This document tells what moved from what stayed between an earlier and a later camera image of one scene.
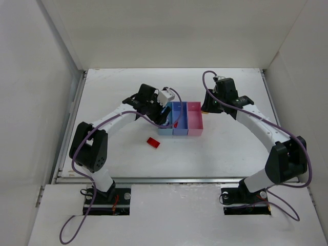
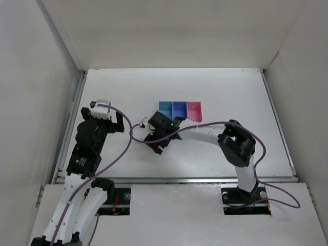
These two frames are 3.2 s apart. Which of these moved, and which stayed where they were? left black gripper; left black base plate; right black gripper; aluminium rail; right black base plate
Moved: left black gripper; right black gripper
Stayed: right black base plate; aluminium rail; left black base plate
